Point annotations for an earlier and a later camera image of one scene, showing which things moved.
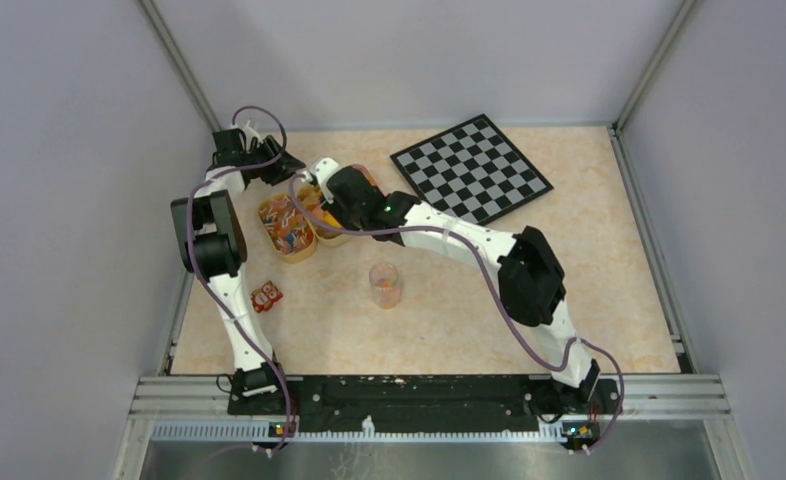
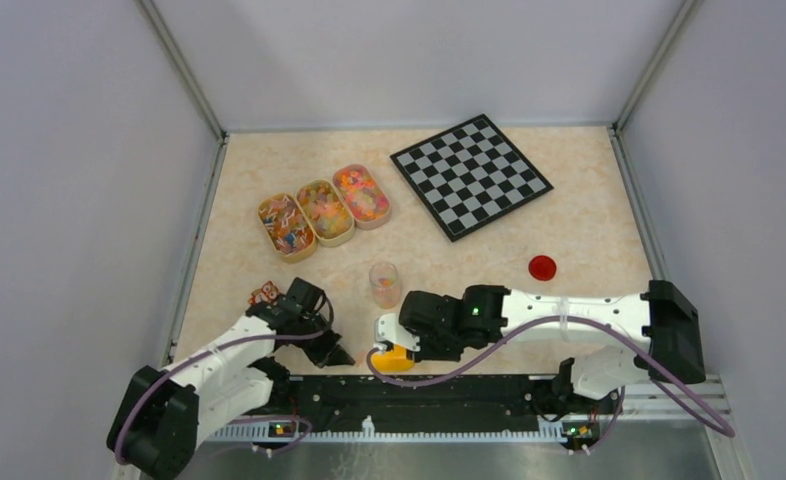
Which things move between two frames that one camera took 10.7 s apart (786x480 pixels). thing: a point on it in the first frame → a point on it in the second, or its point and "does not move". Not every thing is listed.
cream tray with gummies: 312,197 does not move
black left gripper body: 270,172 → 319,346
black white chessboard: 471,171 does not move
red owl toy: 263,299 does not move
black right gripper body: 348,220 → 441,345
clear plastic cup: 386,289 does not move
